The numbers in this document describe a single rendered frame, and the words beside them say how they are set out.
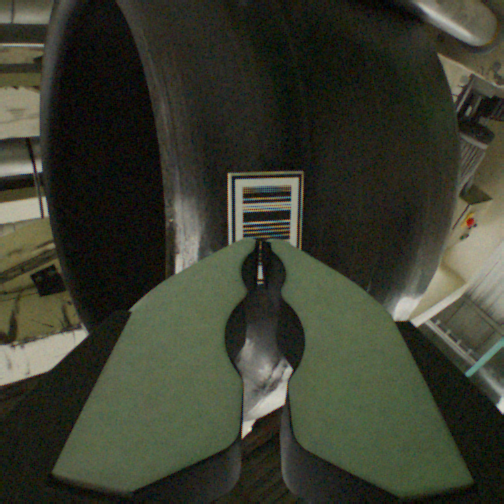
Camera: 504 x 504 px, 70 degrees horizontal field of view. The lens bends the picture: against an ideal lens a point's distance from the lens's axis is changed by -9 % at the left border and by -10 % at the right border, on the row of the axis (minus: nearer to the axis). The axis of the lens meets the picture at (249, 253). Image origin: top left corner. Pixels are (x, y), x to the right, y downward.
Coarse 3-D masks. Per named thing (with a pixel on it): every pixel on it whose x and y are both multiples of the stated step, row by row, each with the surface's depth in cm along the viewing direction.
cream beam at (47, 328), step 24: (0, 312) 76; (24, 312) 78; (48, 312) 80; (72, 312) 82; (0, 336) 72; (24, 336) 74; (48, 336) 77; (72, 336) 81; (0, 360) 73; (24, 360) 77; (48, 360) 82; (0, 384) 77
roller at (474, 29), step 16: (384, 0) 27; (400, 0) 26; (416, 0) 26; (432, 0) 27; (448, 0) 28; (464, 0) 29; (480, 0) 32; (432, 16) 29; (448, 16) 29; (464, 16) 30; (480, 16) 32; (496, 16) 35; (448, 32) 34; (464, 32) 33; (480, 32) 34; (496, 32) 35
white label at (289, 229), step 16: (240, 176) 19; (256, 176) 20; (272, 176) 20; (288, 176) 20; (240, 192) 20; (256, 192) 20; (272, 192) 20; (288, 192) 20; (240, 208) 20; (256, 208) 20; (272, 208) 20; (288, 208) 21; (240, 224) 20; (256, 224) 20; (272, 224) 21; (288, 224) 21; (256, 240) 21; (288, 240) 21
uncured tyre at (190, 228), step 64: (64, 0) 35; (128, 0) 24; (192, 0) 20; (256, 0) 20; (320, 0) 21; (64, 64) 51; (128, 64) 58; (192, 64) 21; (256, 64) 20; (320, 64) 21; (384, 64) 24; (64, 128) 58; (128, 128) 66; (192, 128) 22; (256, 128) 20; (320, 128) 21; (384, 128) 24; (448, 128) 30; (64, 192) 60; (128, 192) 69; (192, 192) 23; (320, 192) 21; (384, 192) 24; (448, 192) 31; (64, 256) 54; (128, 256) 67; (192, 256) 24; (320, 256) 23; (384, 256) 27; (256, 320) 24; (256, 384) 27
